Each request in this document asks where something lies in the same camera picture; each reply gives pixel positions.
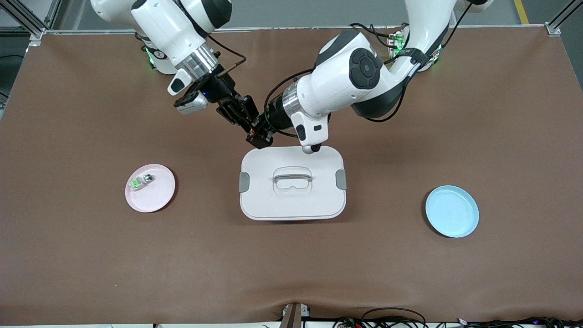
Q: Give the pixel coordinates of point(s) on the white table edge rail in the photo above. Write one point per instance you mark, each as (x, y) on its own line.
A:
(273, 28)

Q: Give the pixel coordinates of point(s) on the light blue round plate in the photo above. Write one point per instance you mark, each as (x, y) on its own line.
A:
(451, 212)

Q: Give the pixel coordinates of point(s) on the yellow floor tape stripe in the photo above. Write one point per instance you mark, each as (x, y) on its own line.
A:
(521, 11)

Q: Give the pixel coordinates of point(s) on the aluminium frame post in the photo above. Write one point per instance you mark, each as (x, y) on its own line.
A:
(553, 29)
(36, 32)

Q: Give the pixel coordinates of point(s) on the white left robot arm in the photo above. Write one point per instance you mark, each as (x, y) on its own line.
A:
(346, 86)

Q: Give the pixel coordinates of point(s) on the brown table cover sheet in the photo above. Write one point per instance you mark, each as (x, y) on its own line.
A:
(291, 264)

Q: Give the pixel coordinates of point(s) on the pink round plate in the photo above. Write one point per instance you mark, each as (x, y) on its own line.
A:
(159, 196)

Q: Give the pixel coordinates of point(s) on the green and white switch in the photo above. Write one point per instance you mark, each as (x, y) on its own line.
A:
(136, 183)

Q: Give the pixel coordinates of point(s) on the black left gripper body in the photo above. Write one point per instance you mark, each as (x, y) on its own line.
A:
(273, 118)

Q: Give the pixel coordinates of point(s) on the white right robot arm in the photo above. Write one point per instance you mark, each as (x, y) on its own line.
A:
(168, 27)

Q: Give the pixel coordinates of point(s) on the white lidded storage box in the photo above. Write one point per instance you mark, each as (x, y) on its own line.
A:
(291, 205)

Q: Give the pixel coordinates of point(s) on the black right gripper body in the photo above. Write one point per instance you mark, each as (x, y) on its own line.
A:
(220, 91)

